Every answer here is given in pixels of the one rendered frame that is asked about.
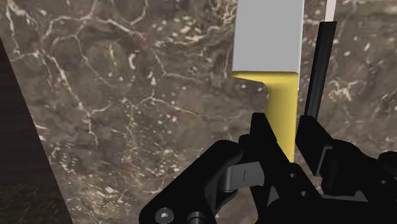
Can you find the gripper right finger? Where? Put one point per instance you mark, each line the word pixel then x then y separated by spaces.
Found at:
pixel 344 161

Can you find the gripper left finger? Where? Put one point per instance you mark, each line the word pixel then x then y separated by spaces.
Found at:
pixel 204 176

